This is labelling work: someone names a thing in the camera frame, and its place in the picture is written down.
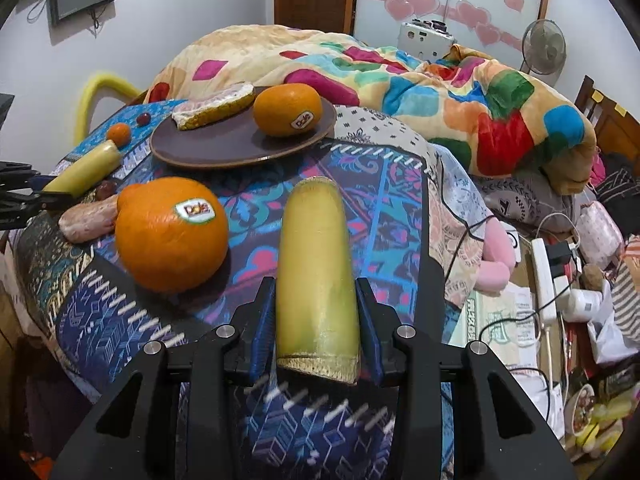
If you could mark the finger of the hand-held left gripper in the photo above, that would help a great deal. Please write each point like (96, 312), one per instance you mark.
(30, 207)
(20, 172)

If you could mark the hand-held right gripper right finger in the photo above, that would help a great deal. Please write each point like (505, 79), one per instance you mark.
(370, 335)

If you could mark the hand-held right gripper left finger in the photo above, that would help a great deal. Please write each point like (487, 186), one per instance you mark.
(263, 332)

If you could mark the yellow banana piece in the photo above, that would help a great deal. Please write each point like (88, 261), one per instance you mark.
(87, 167)
(317, 270)

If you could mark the red grape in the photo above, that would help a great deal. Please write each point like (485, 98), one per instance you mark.
(144, 119)
(106, 190)

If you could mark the yellow foam tube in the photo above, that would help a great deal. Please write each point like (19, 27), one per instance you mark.
(86, 100)

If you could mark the small tangerine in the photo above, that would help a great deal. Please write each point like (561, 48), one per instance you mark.
(119, 134)

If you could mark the banknote print paper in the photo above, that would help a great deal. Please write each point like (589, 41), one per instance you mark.
(492, 327)

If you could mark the large orange with sticker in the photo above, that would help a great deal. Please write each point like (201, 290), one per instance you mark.
(165, 245)

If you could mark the pink plush toy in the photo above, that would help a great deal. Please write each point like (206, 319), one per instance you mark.
(495, 260)

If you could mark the white power strip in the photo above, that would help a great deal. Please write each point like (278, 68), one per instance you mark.
(542, 270)

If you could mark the brown round plate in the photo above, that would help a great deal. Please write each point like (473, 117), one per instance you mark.
(225, 147)

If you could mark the pink white fruit slice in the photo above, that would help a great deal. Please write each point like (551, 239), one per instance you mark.
(210, 110)

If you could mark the grey patterned pillow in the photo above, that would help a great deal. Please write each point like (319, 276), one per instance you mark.
(520, 200)

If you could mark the white power adapter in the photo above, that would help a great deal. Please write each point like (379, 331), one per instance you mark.
(582, 305)

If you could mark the bowl of snacks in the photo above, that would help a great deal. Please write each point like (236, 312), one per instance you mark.
(580, 410)

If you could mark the small orange with sticker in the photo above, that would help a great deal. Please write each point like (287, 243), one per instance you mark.
(280, 110)

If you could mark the colourful patchwork blanket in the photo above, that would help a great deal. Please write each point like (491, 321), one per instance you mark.
(440, 105)

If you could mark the pink patterned bag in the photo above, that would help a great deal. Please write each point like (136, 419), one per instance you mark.
(600, 235)

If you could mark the white box with knobs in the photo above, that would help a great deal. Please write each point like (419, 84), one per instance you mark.
(425, 39)

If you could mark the wooden chair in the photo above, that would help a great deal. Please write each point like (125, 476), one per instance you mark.
(607, 115)

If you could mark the standing electric fan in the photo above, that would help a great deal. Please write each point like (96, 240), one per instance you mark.
(544, 42)

